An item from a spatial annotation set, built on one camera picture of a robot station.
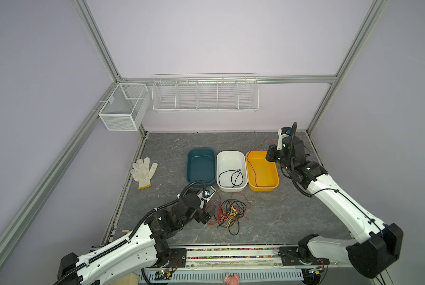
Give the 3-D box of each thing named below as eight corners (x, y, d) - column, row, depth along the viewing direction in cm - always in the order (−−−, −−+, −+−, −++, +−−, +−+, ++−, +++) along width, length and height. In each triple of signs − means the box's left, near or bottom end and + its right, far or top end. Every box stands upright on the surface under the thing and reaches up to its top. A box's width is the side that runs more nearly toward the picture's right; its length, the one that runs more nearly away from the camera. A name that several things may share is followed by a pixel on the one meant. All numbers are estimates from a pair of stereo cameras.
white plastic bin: (216, 192, 95) (215, 186, 90) (216, 156, 110) (216, 150, 105) (248, 192, 95) (249, 186, 90) (244, 156, 110) (245, 150, 105)
